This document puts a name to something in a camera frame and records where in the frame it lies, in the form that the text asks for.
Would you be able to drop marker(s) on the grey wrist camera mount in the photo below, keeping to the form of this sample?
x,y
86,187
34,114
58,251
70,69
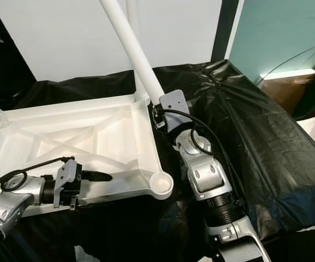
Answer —
x,y
174,102
68,173

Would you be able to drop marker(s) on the white plastic table top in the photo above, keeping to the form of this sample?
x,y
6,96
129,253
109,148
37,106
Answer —
x,y
70,136

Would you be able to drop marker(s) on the black vertical wall strip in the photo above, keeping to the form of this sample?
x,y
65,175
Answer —
x,y
224,30

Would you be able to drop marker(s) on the black door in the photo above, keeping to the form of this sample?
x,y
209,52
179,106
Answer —
x,y
1,65

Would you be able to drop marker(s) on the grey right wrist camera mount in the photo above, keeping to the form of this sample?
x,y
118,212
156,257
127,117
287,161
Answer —
x,y
174,102

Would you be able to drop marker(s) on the brown wooden furniture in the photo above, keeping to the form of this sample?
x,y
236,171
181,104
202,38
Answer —
x,y
288,90

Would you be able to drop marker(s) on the black plastic cover sheet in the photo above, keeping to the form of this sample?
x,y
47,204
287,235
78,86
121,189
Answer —
x,y
250,136

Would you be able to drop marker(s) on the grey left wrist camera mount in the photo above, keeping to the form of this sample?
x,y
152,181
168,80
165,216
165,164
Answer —
x,y
68,173

